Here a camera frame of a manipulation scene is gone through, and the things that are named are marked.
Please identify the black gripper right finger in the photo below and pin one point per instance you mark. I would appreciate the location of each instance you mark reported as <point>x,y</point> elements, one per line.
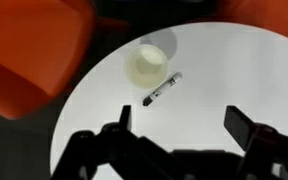
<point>264,146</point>

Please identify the black and white marker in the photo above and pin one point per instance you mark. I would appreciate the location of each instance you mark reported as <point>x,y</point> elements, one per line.
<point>162,89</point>

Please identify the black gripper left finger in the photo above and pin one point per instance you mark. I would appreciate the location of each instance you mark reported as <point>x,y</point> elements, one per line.
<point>117,150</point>

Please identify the white paper cup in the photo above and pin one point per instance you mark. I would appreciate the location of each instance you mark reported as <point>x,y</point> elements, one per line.
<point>146,66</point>

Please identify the orange armchair beside robot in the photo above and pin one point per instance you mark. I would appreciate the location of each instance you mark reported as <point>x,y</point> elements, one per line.
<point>27,50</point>

